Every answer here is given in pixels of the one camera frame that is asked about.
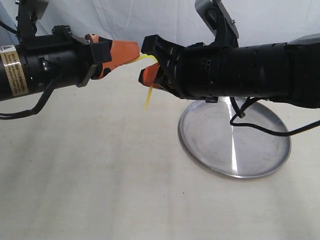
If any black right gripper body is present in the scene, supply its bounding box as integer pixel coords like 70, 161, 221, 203
141, 34, 200, 100

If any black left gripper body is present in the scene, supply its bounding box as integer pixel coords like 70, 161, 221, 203
34, 24, 113, 88

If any thin yellow strip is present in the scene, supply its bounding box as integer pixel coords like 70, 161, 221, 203
133, 53, 158, 112

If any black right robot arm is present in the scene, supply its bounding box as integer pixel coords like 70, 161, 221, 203
138, 34, 320, 109

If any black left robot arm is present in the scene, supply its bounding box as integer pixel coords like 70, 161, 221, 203
0, 25, 140, 101

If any round silver metal plate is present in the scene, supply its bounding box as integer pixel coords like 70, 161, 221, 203
177, 97, 292, 179

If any white backdrop cloth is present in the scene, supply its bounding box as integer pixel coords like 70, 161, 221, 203
0, 0, 320, 54

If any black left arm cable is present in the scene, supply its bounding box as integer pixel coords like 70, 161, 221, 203
0, 19, 62, 121

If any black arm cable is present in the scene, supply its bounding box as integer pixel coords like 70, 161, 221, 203
0, 19, 62, 121
229, 96, 320, 138

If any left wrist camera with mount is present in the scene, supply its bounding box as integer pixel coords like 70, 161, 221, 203
15, 0, 49, 42

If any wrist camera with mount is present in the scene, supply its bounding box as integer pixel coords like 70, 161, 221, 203
15, 0, 49, 42
194, 0, 239, 48

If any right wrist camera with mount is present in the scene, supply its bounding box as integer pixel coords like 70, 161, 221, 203
194, 0, 239, 48

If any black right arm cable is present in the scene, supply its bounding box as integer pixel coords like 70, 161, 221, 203
229, 96, 320, 138

